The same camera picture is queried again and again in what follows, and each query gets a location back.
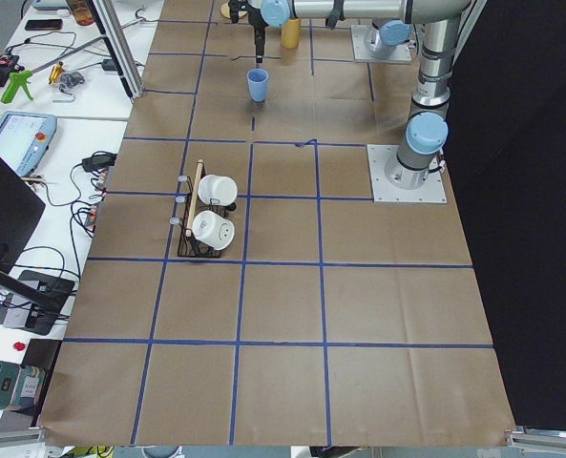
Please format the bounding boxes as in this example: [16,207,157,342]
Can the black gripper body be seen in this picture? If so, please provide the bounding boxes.
[227,0,266,28]

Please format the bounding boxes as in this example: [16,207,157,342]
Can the light blue plastic cup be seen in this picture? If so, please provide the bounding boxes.
[247,68,269,103]

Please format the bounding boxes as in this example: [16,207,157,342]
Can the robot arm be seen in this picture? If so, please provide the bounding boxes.
[365,18,411,52]
[228,0,470,190]

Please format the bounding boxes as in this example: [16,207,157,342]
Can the wooden mug tree stand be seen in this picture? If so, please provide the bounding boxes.
[220,1,248,20]

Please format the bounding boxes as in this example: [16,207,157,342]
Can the bamboo cylinder holder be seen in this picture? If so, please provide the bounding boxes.
[281,18,302,50]

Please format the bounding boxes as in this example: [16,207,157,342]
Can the black power adapter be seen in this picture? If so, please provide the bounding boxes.
[81,152,117,172]

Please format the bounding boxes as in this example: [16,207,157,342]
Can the white smiley mug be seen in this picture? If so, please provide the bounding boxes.
[192,210,235,250]

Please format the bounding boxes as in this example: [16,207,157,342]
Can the black smartphone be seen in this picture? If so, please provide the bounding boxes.
[25,19,63,31]

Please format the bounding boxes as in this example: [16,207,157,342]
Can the teach pendant tablet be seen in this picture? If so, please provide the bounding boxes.
[0,111,57,177]

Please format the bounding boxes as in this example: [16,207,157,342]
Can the green power supply box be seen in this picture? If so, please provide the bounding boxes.
[0,361,46,410]

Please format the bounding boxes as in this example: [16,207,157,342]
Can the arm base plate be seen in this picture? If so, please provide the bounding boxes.
[367,144,447,204]
[351,23,411,64]

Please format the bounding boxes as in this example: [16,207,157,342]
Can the aluminium frame post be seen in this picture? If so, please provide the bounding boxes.
[88,0,144,99]

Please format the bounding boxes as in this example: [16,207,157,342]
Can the white mug with handle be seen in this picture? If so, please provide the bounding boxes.
[198,175,238,206]

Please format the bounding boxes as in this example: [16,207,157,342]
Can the black wire mug rack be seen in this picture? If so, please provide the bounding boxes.
[170,158,238,259]

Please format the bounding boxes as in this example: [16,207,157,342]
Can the green handled reacher grabber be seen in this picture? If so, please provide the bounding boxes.
[0,4,164,105]

